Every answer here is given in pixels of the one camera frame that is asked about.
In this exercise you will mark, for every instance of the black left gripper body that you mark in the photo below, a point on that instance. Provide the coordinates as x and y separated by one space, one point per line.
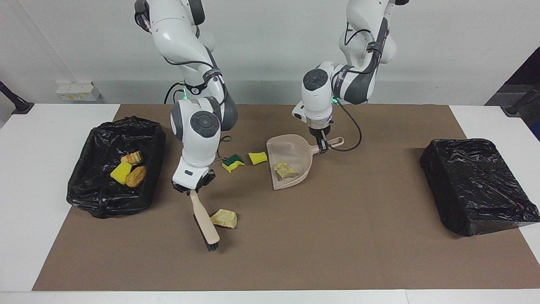
321 130

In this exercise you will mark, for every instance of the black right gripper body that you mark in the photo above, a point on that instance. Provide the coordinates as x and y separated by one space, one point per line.
196 183

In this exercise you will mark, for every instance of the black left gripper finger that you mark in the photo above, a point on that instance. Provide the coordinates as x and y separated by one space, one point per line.
328 142
322 143

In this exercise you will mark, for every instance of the beige brush with black bristles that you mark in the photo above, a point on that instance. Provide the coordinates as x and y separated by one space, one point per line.
204 219

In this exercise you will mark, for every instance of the beige plastic dustpan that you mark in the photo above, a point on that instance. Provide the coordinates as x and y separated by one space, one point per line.
291 150

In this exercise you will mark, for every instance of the green and yellow sponge piece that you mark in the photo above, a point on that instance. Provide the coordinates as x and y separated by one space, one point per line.
233 163

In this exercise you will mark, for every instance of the small beige foam chunk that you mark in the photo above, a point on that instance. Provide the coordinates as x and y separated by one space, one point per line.
285 170

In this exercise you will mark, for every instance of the brown bread roll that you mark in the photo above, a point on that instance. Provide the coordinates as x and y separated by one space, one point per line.
136 177

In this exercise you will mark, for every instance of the orange striped bread piece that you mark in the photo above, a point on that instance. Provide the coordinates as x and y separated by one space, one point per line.
133 157

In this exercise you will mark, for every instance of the small yellow sponge wedge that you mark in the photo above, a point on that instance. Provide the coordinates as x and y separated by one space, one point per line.
257 158

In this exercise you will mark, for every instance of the large yellow sponge wedge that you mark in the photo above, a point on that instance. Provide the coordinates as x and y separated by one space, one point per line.
120 173

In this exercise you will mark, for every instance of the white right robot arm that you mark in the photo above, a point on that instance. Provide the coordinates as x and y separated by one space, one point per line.
198 152

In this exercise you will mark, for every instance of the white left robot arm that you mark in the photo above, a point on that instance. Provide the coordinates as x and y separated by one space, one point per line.
316 105

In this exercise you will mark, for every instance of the open bin with black bag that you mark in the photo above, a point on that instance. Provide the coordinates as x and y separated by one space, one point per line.
97 190

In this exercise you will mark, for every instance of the bin wrapped in black bag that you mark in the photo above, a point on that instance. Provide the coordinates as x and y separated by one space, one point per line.
472 185

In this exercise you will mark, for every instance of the large pale yellow foam chunk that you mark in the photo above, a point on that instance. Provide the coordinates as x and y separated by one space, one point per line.
223 218

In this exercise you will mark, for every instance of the brown table mat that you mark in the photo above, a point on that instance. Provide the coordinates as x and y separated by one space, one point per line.
270 261

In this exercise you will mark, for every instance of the white power strip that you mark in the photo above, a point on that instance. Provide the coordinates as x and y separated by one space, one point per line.
78 90

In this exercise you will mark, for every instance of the black stand foot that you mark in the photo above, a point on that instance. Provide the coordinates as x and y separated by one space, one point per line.
521 103
17 103

